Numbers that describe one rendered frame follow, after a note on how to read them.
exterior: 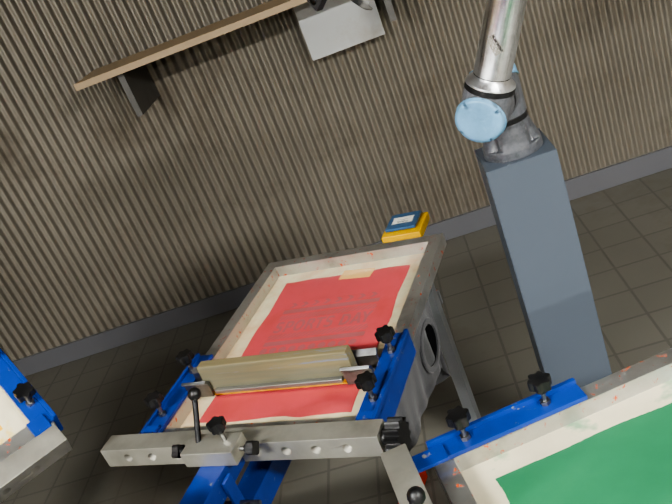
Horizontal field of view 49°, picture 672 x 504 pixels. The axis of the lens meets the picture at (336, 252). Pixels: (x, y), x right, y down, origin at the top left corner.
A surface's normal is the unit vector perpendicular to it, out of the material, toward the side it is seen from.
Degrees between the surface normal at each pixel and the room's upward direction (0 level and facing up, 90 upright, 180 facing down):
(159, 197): 90
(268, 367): 90
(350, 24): 90
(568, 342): 90
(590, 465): 0
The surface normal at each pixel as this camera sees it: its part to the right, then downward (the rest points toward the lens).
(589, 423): -0.35, -0.84
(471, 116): -0.39, 0.63
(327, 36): 0.00, 0.44
